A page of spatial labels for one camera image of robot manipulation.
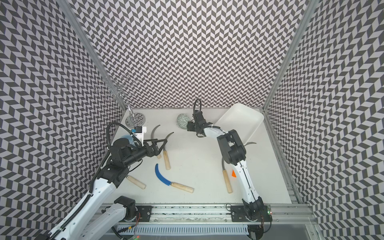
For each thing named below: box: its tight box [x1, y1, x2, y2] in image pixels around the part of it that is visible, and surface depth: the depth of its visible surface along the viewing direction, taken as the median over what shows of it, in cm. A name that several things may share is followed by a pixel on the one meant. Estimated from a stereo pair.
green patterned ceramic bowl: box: [176, 113, 190, 130], surface depth 110 cm
